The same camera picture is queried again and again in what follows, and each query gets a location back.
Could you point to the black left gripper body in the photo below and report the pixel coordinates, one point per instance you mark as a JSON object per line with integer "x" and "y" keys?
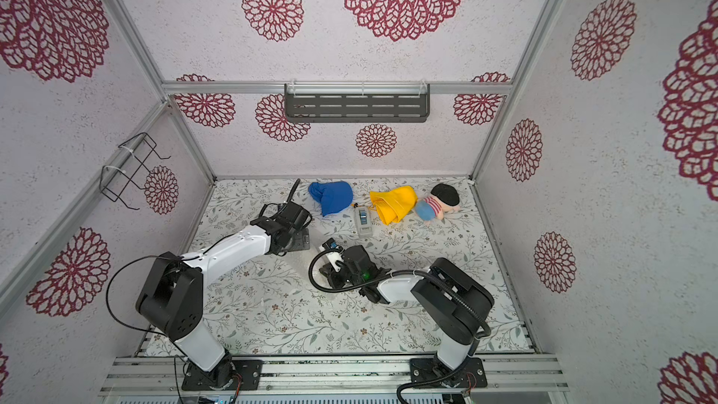
{"x": 280, "y": 251}

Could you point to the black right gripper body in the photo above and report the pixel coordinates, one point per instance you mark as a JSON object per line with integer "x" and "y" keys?
{"x": 335, "y": 272}

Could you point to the clear bubble wrap sheet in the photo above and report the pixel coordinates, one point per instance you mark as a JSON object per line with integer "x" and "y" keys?
{"x": 299, "y": 241}

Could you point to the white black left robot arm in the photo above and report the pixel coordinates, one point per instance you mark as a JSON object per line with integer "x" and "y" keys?
{"x": 173, "y": 296}

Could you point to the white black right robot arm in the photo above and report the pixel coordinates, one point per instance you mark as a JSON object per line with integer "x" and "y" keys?
{"x": 456, "y": 303}

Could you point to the grey tape dispenser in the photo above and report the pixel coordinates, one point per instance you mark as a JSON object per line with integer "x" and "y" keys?
{"x": 362, "y": 221}

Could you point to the blue cloth hat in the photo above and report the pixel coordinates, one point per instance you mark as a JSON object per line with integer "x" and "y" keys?
{"x": 332, "y": 197}

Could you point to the yellow cloth raincoat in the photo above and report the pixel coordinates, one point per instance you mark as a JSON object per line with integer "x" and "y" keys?
{"x": 393, "y": 206}

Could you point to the aluminium front rail frame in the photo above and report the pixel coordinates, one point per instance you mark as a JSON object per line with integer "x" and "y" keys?
{"x": 333, "y": 374}

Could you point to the grey metal wall shelf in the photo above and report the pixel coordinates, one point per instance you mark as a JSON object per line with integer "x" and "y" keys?
{"x": 356, "y": 104}

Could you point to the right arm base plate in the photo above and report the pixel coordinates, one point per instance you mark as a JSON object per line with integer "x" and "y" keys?
{"x": 430, "y": 372}

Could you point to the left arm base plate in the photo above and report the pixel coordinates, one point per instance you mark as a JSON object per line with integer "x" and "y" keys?
{"x": 228, "y": 375}

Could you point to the black wire wall rack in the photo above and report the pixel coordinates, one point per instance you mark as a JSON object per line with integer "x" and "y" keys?
{"x": 115, "y": 180}

